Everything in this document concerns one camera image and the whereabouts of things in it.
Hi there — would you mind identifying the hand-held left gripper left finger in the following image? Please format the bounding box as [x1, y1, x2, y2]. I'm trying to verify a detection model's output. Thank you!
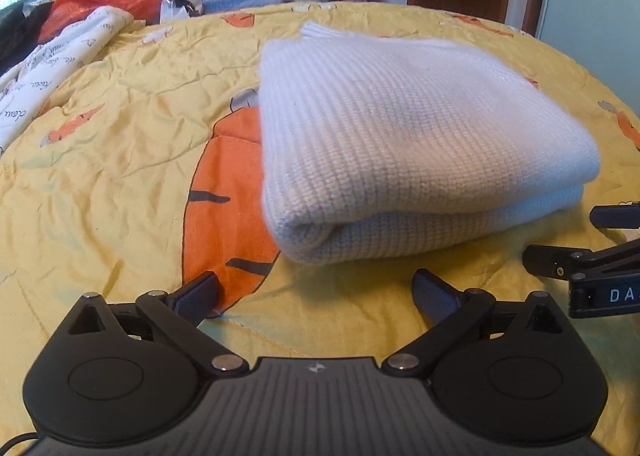
[65, 272, 251, 376]

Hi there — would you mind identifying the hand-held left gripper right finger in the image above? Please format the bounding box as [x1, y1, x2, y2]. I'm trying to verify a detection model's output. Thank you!
[382, 269, 573, 376]

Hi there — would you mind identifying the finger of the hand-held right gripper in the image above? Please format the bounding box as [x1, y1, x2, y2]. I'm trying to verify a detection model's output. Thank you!
[590, 203, 640, 230]
[522, 239, 640, 283]

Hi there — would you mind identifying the white knit sweater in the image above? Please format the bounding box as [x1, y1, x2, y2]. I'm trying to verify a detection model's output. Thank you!
[257, 21, 601, 267]

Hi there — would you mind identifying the yellow carrot print bedspread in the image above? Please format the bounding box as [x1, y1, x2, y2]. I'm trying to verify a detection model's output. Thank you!
[0, 1, 640, 442]

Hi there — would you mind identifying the white printed cloth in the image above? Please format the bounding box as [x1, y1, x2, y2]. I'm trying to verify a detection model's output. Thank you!
[0, 6, 146, 147]

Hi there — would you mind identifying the crumpled clear plastic bag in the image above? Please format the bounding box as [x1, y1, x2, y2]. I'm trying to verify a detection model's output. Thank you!
[160, 0, 203, 22]

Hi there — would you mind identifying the light blue knit cloth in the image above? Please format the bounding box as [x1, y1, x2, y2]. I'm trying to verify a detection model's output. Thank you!
[200, 0, 286, 14]

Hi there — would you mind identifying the orange plastic bag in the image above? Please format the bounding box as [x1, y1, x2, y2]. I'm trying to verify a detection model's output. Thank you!
[37, 0, 166, 44]

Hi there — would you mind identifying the black cloth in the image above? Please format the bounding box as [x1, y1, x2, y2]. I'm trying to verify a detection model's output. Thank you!
[0, 1, 53, 77]

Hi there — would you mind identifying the black cable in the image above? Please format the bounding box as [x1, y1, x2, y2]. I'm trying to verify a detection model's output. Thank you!
[0, 431, 41, 452]

